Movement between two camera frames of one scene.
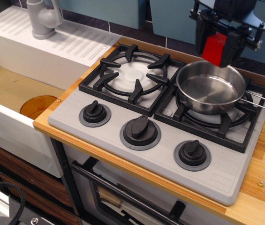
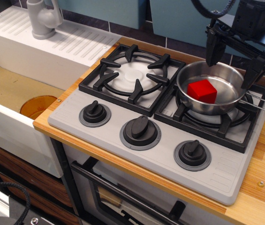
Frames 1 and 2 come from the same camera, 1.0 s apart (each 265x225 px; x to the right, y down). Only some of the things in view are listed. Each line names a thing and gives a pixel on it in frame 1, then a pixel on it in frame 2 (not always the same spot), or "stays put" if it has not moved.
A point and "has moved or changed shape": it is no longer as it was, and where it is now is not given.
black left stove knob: (94, 115) stays put
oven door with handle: (110, 195) stays put
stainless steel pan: (207, 88) stays put
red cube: (213, 48) has moved or changed shape
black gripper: (234, 15) → (252, 20)
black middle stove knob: (140, 134) stays put
